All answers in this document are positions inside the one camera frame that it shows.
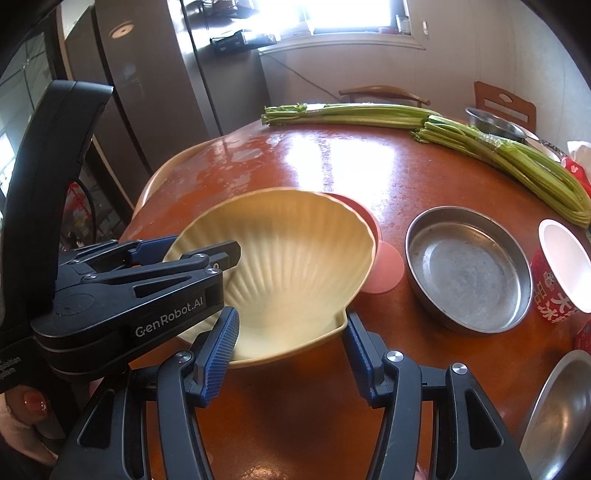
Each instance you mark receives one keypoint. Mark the white plastic bowl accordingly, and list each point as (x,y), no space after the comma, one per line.
(584,339)

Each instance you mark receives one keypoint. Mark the white plate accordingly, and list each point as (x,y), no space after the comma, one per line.
(545,146)

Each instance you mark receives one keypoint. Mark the wooden chair with curved back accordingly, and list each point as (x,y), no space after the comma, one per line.
(383,90)

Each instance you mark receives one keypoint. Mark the cream shell-shaped plate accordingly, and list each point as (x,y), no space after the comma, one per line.
(286,258)

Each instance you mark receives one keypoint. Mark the refrigerator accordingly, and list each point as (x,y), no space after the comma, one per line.
(152,92)

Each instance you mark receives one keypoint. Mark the black storage basket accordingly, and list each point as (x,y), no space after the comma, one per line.
(231,41)

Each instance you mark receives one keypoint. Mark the red tissue pack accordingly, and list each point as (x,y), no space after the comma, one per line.
(577,168)

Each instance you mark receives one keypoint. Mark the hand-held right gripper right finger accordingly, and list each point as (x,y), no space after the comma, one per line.
(362,364)

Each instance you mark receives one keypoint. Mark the orange silicone mat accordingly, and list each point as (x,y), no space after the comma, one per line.
(388,272)

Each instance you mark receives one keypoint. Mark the wooden chair with cutout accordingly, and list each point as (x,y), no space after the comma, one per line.
(489,99)

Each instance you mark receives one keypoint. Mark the red hanging decoration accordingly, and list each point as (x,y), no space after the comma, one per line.
(78,207)

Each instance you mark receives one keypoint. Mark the green celery bundle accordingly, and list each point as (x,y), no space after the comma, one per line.
(508,157)
(351,113)

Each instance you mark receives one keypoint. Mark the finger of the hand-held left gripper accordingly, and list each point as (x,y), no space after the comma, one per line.
(124,251)
(184,270)

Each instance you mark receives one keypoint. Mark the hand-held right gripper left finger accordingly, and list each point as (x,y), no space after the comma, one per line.
(217,360)

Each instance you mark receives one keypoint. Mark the round steel plate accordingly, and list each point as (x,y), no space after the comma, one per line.
(461,272)

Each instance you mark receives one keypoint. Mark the person's left hand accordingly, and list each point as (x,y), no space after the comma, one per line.
(32,406)

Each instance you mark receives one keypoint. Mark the large steel bowl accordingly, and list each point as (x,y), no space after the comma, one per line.
(558,415)

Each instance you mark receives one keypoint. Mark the window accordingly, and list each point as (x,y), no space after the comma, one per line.
(351,14)

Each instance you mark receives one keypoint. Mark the small steel bowl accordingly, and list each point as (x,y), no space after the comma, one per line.
(489,120)

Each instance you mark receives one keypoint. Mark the red paper bowl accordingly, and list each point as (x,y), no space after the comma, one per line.
(561,258)

